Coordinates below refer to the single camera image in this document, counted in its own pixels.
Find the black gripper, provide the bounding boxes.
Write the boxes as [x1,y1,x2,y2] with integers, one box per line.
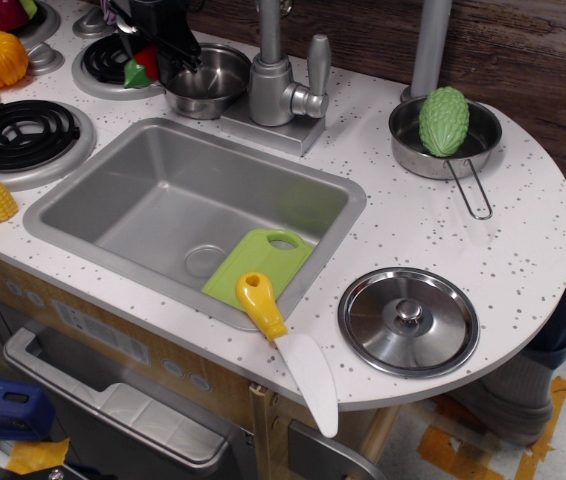
[117,0,201,85]

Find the red toy pepper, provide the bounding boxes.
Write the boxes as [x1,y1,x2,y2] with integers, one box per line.
[123,45,160,89]

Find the small steel pot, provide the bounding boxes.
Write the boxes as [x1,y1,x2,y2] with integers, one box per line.
[163,43,252,120]

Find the steel pot lid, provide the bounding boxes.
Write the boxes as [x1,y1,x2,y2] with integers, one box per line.
[337,267,479,378]

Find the black rear coil burner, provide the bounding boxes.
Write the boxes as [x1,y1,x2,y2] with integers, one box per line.
[82,34,131,86]

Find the black coil burner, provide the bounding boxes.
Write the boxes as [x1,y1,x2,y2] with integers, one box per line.
[82,34,131,86]
[0,100,81,172]

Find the purple striped toy vegetable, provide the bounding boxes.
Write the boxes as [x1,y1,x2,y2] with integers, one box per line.
[100,0,121,26]

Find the silver stove knob rear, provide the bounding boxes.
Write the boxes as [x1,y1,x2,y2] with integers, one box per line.
[72,7,116,39]

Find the silver stove knob middle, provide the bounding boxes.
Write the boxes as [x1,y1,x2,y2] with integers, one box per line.
[26,42,65,76]

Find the silver toy faucet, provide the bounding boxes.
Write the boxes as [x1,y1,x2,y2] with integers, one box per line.
[220,1,332,156]

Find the dark red toy vegetable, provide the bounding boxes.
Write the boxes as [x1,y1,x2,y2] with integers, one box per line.
[0,0,30,31]

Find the silver sink basin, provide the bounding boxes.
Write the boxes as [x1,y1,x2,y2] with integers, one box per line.
[23,119,366,330]

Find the black front coil burner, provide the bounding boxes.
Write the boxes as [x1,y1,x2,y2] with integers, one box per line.
[0,100,81,172]

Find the green toy cutting board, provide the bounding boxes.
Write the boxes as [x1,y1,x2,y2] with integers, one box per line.
[202,228,314,311]

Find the grey vertical pole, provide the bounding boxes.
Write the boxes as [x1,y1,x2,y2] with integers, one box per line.
[401,0,452,101]

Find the green bumpy toy gourd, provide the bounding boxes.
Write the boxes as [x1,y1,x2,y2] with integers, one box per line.
[419,87,470,158]

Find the blue clamp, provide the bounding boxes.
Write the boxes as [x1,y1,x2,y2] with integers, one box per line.
[0,379,56,441]

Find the grey shoe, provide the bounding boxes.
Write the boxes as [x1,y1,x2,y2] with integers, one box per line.
[452,354,553,446]

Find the yellow handled toy knife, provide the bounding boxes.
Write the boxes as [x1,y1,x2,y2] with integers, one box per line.
[235,272,339,438]

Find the steel pan with handle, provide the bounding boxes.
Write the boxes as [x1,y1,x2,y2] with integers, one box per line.
[388,92,502,220]

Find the silver oven door handle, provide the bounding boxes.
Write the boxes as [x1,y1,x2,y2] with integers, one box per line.
[3,328,238,479]

